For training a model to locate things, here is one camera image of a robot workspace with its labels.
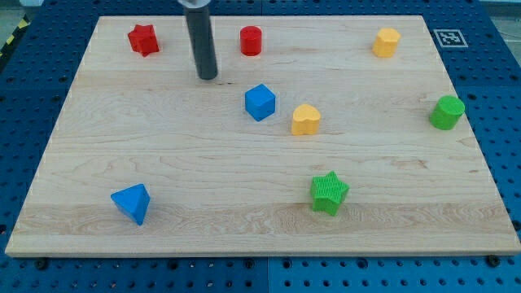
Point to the yellow hexagon block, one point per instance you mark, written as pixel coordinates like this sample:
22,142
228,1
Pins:
386,42

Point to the red star block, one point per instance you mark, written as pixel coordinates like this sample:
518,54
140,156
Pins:
143,40

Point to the blue cube block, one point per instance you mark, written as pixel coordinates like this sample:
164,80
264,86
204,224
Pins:
260,102

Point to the green star block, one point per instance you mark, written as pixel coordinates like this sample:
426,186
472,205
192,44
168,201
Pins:
328,192

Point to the white fiducial marker tag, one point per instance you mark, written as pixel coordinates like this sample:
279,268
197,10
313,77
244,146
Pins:
450,38

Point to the light wooden board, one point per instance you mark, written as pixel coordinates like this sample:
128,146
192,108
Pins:
223,184

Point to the green cylinder block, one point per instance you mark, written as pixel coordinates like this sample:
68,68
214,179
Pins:
447,112

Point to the red cylinder block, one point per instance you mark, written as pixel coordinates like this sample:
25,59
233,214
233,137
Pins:
250,40

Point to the yellow heart block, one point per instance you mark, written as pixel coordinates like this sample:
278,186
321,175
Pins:
305,120

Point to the yellow black hazard tape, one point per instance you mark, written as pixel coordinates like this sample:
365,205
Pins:
15,37

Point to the silver rod mount collar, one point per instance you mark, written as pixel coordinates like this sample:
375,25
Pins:
194,4

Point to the blue triangle block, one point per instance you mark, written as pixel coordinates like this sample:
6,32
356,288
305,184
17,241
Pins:
133,202

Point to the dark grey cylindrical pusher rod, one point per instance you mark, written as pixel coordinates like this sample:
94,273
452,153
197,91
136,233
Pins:
202,43

